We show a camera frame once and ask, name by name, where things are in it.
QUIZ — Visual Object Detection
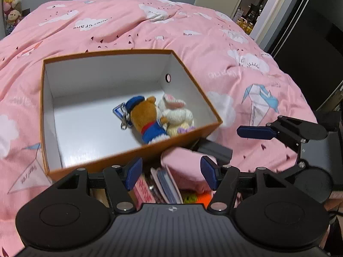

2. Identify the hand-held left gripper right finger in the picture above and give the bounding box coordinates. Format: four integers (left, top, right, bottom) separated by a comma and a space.
200, 156, 289, 215

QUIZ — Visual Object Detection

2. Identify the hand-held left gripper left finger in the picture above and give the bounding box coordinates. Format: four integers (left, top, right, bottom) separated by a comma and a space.
55, 157, 143, 215

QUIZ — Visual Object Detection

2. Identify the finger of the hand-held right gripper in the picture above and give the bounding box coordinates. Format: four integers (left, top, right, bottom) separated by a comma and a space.
237, 116, 311, 150
283, 163, 306, 183

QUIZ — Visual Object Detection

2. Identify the dark grey box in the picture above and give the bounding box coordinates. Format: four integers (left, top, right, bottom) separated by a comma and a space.
191, 139, 233, 165

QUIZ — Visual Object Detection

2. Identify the pink cap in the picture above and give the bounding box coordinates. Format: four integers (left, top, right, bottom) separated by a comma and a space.
161, 148, 219, 192

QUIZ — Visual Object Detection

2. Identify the orange cardboard box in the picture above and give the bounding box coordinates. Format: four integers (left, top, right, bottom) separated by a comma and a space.
40, 49, 223, 182

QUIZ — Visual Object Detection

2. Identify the pink printed packet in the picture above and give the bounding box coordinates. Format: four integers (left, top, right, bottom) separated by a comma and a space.
133, 177, 156, 211

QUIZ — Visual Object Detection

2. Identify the orange knitted toy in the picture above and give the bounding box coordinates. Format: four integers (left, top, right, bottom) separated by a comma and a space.
197, 191, 215, 207

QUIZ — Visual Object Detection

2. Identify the white rabbit plush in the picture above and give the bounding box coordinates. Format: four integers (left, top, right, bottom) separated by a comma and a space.
158, 93, 195, 137

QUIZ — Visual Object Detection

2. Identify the black wardrobe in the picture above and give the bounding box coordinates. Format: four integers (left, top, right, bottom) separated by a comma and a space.
268, 0, 343, 111

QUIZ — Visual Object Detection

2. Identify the pink printed blanket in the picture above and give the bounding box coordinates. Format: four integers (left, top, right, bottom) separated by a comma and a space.
0, 0, 318, 249

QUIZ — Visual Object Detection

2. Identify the shelf of plush toys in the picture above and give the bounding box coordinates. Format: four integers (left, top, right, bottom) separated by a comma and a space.
3, 0, 23, 36

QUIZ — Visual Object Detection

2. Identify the brown bear plush keychain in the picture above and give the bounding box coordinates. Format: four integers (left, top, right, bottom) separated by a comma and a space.
113, 96, 170, 143

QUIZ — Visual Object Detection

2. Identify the white door frame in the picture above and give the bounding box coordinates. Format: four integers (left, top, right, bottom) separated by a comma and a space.
250, 0, 298, 52

